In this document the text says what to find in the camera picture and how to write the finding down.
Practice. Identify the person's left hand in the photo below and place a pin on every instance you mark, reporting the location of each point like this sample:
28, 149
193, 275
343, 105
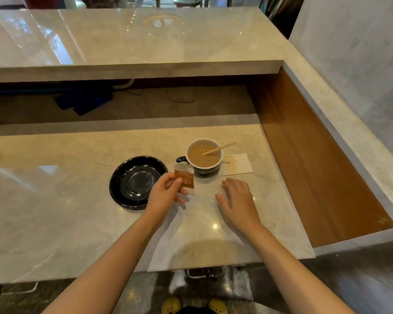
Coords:
159, 199

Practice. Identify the person's right hand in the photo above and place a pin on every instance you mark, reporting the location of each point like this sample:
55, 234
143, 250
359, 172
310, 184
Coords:
240, 205

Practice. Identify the person's right thumb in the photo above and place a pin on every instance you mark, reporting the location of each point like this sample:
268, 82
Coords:
222, 202

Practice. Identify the person's left thumb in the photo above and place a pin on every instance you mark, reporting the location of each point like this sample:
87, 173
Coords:
175, 184

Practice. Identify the brown sugar sachet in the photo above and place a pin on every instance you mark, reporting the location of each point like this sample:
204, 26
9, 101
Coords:
186, 178

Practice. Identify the person's left forearm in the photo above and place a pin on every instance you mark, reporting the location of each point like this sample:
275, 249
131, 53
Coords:
111, 268

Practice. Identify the person's right forearm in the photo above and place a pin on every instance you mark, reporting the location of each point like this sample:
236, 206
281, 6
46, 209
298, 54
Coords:
294, 274

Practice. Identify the black cup of milky coffee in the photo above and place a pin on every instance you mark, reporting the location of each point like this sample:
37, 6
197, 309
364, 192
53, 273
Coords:
204, 156

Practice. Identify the black saucer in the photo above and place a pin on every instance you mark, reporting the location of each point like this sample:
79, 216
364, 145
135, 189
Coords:
134, 183

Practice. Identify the white paper napkin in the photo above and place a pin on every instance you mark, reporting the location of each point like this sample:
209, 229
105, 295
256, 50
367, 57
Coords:
240, 163

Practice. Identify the wooden stir stick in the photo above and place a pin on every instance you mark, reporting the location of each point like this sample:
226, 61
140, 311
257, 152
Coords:
221, 148

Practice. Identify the wooden side panel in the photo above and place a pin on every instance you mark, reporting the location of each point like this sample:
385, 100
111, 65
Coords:
314, 166

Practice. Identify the yellow shoe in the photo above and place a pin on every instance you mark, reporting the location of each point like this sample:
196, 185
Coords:
218, 306
171, 305

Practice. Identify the white pipe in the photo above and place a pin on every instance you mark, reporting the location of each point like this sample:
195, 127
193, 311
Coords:
126, 84

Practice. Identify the blue cloth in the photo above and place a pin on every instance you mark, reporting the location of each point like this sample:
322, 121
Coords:
85, 99

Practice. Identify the metal bracket with black knob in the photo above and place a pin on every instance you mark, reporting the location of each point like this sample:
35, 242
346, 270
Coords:
204, 273

